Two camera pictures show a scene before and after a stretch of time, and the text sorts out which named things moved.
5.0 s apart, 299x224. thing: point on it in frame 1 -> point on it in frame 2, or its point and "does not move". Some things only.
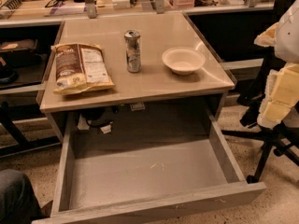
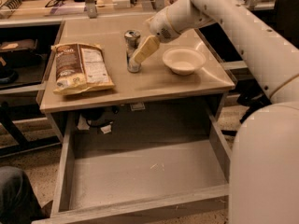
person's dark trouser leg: [19, 203] does not move
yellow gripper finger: [285, 95] -> [150, 44]
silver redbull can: [134, 59] does not move
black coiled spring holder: [13, 3] does not move
